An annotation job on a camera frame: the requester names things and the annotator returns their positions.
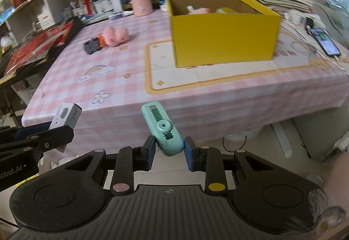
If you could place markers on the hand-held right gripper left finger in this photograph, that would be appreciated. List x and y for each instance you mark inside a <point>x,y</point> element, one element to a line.
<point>149,153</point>

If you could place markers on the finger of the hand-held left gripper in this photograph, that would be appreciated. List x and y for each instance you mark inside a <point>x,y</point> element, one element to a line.
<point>32,131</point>
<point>51,137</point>

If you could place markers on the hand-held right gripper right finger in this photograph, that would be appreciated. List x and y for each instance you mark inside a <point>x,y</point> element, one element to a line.
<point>190,157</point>

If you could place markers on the small white carton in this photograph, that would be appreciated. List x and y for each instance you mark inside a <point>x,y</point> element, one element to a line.
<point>65,114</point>

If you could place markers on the teal correction tape dispenser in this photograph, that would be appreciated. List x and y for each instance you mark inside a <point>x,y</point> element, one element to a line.
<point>163,127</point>

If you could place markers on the yellow cardboard box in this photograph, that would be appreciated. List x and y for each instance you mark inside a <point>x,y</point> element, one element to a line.
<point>223,38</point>

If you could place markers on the red printed black tray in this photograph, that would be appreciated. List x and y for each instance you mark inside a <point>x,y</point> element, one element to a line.
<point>38,46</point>

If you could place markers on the pink plush toy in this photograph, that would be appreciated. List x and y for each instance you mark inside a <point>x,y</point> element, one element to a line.
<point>116,35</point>

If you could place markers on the small spray bottle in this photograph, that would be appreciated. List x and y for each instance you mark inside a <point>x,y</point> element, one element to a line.
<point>120,15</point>

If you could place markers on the person's leg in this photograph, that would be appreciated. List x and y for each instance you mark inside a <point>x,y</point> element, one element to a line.
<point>339,174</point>

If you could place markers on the white jar green lid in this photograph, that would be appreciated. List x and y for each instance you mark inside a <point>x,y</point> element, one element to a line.
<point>167,0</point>

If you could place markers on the smartphone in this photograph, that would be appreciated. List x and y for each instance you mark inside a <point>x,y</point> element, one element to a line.
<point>325,41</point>

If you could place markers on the stack of magazines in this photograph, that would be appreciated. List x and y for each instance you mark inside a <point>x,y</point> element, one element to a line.
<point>283,0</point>

